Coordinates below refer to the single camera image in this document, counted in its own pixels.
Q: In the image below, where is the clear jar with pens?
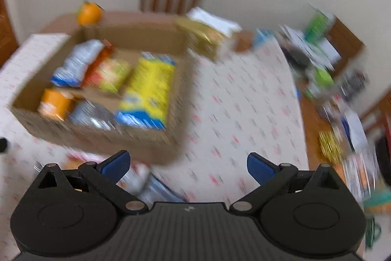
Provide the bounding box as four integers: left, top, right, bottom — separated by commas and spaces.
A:
339, 71, 369, 96

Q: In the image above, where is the long yellow snack packet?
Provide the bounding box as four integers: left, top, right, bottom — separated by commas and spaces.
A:
114, 52, 177, 130

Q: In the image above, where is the cherry print tablecloth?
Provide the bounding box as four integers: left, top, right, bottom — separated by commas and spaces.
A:
0, 33, 310, 261

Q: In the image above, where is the mandarin orange with leaf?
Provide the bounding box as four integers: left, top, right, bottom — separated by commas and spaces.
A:
76, 1, 103, 26

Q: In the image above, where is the clear package orange label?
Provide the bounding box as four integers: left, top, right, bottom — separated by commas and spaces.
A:
339, 108, 385, 197

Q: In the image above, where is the gold foil bag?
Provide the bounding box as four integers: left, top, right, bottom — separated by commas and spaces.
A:
175, 18, 228, 61

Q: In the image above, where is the black lid jar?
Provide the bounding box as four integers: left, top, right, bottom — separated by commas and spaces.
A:
284, 45, 309, 69

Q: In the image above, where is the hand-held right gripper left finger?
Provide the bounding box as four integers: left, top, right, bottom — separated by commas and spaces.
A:
29, 150, 147, 214

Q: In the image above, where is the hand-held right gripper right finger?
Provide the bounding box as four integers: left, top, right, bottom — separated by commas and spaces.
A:
229, 152, 349, 214

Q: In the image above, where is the white paper sheet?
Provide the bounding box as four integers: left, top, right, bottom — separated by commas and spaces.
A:
186, 7, 242, 35

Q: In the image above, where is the small orange snack packet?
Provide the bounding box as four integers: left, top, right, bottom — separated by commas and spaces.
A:
37, 88, 77, 121

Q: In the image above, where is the gold bead ornament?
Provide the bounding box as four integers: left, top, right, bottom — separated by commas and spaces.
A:
318, 129, 344, 162

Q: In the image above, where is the silver blue snack packet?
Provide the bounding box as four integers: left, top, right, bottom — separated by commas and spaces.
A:
118, 163, 187, 203
50, 39, 106, 89

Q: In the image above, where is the yellow label bread packet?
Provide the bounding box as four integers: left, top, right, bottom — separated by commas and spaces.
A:
93, 58, 132, 94

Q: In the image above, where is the green lid jar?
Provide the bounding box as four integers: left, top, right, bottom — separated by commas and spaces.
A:
312, 67, 335, 89

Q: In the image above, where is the light blue box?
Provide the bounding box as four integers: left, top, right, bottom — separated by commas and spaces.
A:
252, 29, 277, 50

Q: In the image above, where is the green cord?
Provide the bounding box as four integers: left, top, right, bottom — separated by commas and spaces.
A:
363, 197, 391, 249

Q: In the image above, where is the wooden door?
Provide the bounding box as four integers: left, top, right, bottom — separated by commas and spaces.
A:
0, 0, 19, 66

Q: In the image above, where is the clear packet with dark snack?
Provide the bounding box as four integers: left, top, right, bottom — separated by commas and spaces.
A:
69, 99, 118, 131

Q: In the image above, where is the long orange snack packet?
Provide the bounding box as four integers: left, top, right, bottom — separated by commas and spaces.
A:
84, 41, 118, 87

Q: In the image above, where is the cardboard box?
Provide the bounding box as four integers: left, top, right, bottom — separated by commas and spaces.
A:
11, 21, 196, 165

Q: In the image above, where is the pile of white papers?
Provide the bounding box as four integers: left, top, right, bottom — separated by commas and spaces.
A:
281, 24, 343, 66

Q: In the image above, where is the green white box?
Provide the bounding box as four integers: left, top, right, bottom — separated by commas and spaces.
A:
305, 10, 335, 41

